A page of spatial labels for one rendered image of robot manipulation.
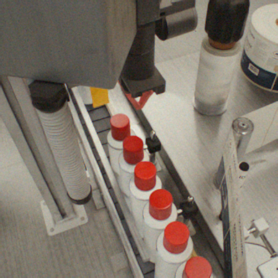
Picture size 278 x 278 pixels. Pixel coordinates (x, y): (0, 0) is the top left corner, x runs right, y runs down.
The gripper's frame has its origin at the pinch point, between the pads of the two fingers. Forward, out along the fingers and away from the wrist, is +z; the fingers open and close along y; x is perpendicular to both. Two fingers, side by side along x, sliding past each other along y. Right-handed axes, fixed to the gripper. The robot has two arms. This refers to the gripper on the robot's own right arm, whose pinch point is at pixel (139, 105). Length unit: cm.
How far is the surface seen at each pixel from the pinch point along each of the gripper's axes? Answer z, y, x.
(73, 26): -33.5, -19.8, 13.1
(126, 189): 3.9, -14.4, 8.7
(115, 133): -5.2, -8.9, 7.9
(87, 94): 9.6, 17.3, 6.8
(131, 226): 5.3, -20.6, 10.2
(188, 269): -7.1, -33.5, 7.6
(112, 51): -31.2, -21.0, 10.6
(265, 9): -0.7, 18.2, -44.0
